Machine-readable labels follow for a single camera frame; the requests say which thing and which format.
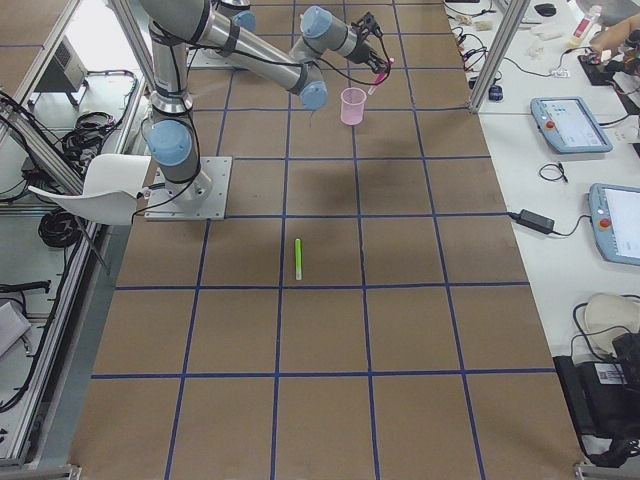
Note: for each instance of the pink pen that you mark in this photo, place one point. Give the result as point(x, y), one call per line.
point(374, 86)

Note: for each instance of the black power brick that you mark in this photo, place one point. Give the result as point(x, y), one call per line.
point(533, 221)

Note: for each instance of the aluminium frame post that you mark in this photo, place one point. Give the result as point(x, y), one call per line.
point(497, 51)

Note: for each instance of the black device with label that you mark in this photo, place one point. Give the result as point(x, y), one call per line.
point(603, 400)

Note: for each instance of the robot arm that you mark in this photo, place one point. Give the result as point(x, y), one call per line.
point(172, 139)

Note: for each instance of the grey metal box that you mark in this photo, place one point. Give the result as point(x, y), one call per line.
point(65, 73)

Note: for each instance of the lower teach pendant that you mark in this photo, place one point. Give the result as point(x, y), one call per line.
point(615, 221)

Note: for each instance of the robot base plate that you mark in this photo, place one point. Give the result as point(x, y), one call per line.
point(205, 198)

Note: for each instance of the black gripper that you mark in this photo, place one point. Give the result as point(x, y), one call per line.
point(363, 50)

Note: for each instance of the green pen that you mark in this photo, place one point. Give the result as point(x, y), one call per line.
point(298, 259)

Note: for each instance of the upper teach pendant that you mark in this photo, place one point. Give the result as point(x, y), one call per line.
point(568, 126)

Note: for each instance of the teach pendant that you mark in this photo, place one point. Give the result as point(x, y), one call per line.
point(615, 221)
point(568, 126)

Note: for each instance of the pink mesh cup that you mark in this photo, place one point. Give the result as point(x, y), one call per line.
point(352, 105)

